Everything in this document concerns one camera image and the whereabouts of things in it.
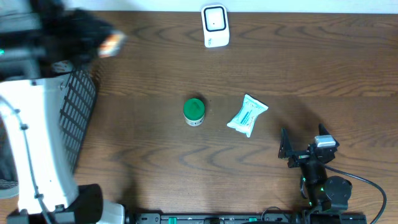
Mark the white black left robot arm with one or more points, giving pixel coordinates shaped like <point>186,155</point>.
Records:
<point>43,112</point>

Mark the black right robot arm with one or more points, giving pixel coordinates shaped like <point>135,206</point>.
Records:
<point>325,193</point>

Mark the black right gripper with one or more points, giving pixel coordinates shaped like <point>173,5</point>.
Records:
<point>299,157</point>

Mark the green lid jar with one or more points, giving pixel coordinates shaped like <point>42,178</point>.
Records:
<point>194,112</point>

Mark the mint green wipes pack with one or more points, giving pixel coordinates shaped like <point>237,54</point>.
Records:
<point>245,119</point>

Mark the dark grey plastic basket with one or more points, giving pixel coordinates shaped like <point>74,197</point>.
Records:
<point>78,97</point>

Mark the small orange carton box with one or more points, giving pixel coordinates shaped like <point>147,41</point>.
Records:
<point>112,44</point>

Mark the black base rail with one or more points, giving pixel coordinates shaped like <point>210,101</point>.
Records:
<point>277,218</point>

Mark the white black barcode scanner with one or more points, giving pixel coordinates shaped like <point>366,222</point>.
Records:
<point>215,26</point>

